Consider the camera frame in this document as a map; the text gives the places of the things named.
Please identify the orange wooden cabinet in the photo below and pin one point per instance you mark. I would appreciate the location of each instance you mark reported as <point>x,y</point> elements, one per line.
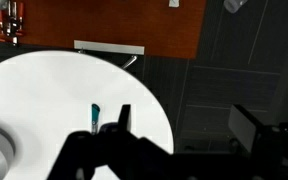
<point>160,29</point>

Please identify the silver cabinet handle bar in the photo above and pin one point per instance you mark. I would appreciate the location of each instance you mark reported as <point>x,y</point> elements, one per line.
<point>108,47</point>

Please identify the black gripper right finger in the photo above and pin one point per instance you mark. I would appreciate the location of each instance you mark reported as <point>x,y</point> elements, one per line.
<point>258,152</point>

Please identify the green marker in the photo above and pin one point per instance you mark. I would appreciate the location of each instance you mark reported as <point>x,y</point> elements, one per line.
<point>95,111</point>

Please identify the grey object on floor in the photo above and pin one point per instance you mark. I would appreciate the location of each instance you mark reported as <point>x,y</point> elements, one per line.
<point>233,6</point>

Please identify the white tag on cabinet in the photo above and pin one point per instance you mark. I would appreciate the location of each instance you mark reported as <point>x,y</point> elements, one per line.
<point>174,3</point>

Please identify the orange metal tool rack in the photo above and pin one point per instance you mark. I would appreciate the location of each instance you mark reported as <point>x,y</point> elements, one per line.
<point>12,22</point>

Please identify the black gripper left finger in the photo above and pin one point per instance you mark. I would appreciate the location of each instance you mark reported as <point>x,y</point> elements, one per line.
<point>128,157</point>

